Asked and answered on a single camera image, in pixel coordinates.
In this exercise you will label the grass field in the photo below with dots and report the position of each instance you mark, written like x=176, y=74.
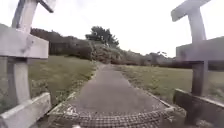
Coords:
x=60, y=73
x=160, y=78

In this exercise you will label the metal grate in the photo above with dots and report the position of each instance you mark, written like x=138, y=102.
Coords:
x=113, y=120

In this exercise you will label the dark wooden railing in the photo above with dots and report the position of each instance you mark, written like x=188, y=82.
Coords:
x=200, y=50

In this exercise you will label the grey paved path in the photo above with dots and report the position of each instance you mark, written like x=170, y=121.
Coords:
x=110, y=90

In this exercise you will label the row of trees and bushes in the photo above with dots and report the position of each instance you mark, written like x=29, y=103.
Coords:
x=100, y=46

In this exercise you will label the robot's own part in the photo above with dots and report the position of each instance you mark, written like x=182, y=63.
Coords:
x=76, y=126

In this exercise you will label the pale wooden railing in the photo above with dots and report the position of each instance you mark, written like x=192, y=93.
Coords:
x=20, y=43

